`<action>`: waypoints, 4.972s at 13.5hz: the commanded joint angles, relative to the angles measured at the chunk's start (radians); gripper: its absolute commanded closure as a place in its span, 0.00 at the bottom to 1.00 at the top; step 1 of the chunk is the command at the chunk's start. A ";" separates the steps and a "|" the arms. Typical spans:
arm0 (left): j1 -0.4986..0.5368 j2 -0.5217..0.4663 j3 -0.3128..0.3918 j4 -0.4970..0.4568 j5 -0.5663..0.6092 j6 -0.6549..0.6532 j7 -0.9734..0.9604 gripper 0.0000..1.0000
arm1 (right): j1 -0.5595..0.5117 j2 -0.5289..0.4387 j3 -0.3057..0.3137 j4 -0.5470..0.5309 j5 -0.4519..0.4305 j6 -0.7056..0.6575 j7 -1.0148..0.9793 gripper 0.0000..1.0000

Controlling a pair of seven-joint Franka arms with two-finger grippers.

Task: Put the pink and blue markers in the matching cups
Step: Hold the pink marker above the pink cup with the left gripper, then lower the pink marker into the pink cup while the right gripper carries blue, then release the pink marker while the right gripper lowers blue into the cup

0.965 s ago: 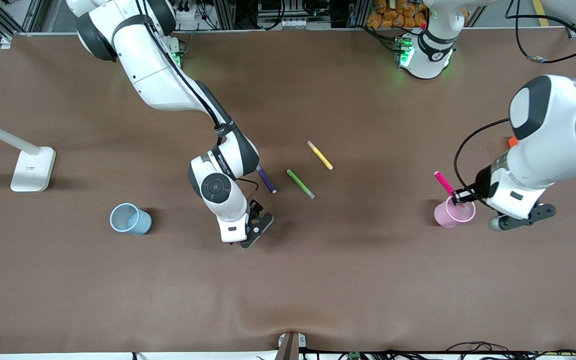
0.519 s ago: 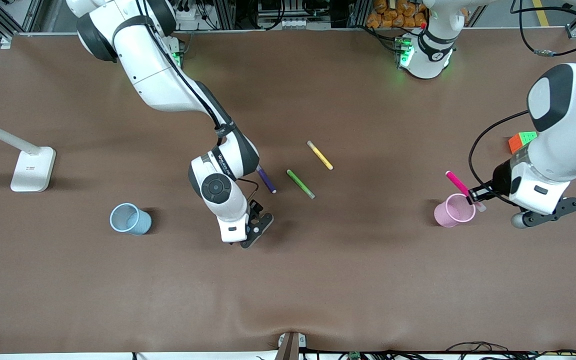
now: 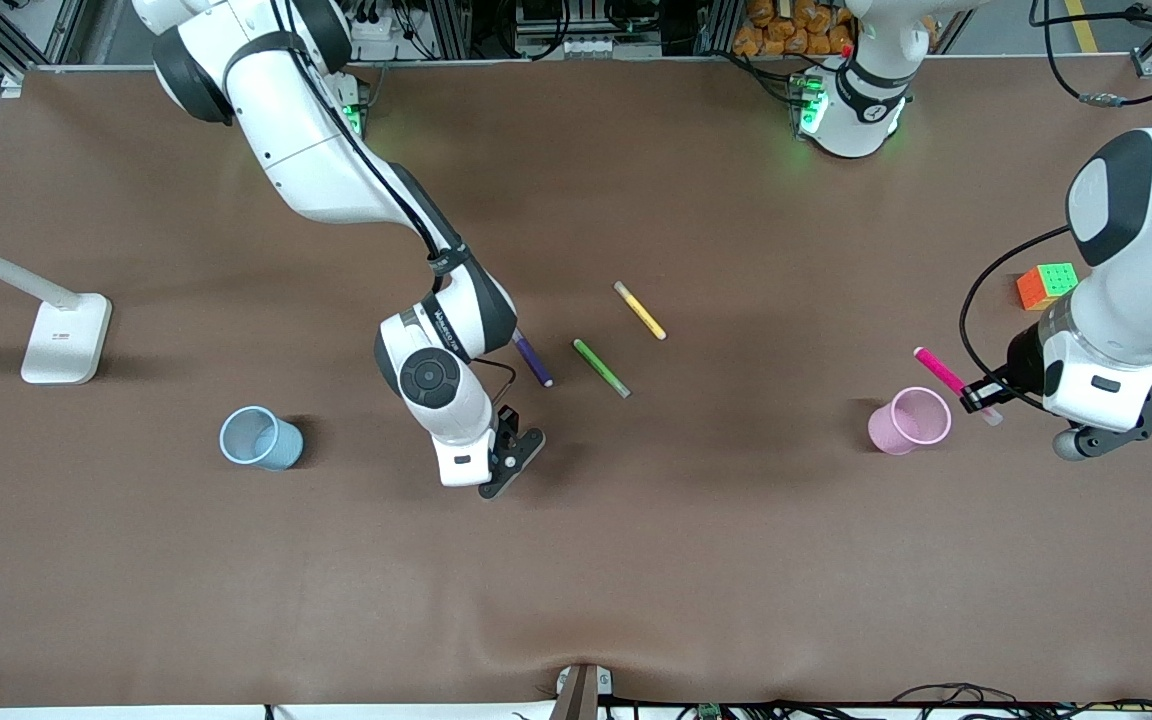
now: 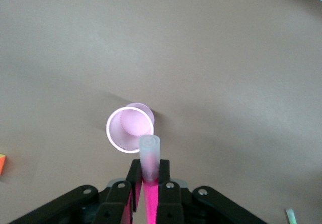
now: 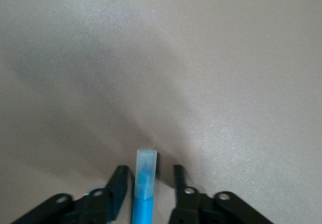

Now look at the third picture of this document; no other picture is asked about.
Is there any pink marker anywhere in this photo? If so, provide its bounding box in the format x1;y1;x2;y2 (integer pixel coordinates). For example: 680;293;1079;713
913;346;1005;427

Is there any purple marker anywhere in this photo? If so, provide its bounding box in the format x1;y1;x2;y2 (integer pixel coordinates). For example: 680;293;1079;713
514;330;556;389

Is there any colourful puzzle cube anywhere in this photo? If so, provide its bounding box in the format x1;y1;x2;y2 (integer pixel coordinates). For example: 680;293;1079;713
1016;262;1080;312

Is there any pink cup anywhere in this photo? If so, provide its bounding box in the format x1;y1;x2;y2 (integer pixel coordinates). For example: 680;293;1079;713
867;386;953;457

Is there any green marker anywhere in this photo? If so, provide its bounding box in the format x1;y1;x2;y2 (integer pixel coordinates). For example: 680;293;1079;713
572;338;632;400

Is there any yellow marker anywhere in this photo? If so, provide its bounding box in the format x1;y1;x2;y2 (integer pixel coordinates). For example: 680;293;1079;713
613;280;668;342

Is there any light blue cup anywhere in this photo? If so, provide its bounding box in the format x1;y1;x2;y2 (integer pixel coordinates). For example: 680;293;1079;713
219;405;305;472

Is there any orange snack bag pile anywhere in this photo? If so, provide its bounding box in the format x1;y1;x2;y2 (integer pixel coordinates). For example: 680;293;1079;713
733;0;857;58

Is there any white power strip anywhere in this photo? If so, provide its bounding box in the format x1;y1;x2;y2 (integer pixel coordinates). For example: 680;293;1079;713
348;12;407;43

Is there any white desk lamp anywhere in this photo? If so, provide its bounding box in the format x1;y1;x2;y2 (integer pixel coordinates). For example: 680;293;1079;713
0;228;114;386

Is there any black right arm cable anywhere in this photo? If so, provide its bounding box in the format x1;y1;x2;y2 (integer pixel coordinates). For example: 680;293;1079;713
271;0;522;406

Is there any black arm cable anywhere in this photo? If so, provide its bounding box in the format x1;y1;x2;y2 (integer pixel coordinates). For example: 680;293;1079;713
959;0;1152;411
271;0;522;406

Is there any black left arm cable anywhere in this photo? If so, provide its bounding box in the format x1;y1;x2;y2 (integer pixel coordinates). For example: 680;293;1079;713
959;0;1152;411

